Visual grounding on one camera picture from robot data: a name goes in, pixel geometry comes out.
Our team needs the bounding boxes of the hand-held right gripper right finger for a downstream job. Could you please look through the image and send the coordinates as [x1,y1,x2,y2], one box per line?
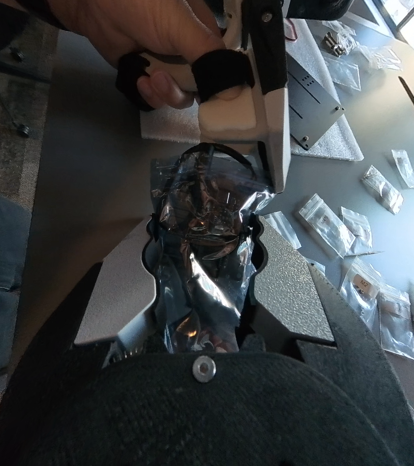
[249,213,337,344]

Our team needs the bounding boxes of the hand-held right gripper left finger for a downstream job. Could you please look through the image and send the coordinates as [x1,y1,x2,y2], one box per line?
[74,215,160,350]

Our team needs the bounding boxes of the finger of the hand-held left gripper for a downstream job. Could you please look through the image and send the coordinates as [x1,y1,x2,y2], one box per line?
[254,85,293,194]

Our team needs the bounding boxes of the silver plastic parts bag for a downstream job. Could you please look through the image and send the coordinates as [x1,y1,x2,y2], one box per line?
[149,142,277,354]

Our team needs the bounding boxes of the person's left hand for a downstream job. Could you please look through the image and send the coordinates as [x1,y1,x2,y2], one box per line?
[47,0,231,111]

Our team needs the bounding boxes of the scattered small clear parts bags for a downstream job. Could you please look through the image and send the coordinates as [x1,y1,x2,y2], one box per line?
[265,22,414,466]

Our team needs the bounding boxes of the white foam sheet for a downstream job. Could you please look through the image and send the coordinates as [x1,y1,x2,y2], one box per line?
[140,18,364,161]

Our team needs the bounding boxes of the black office chair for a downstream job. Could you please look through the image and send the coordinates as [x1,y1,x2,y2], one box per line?
[0,0,54,139]

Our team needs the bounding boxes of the red and white cables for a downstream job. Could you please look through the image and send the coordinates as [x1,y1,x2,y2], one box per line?
[284,18,302,41]

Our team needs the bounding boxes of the black metal base plate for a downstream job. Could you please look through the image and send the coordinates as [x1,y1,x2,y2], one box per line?
[284,44,346,150]

